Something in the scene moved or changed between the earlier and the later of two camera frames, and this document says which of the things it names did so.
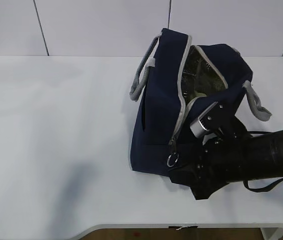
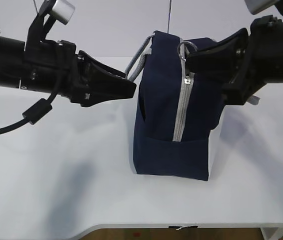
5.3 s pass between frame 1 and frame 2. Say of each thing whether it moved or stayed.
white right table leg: stayed
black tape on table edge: stayed
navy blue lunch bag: moved
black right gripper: moved
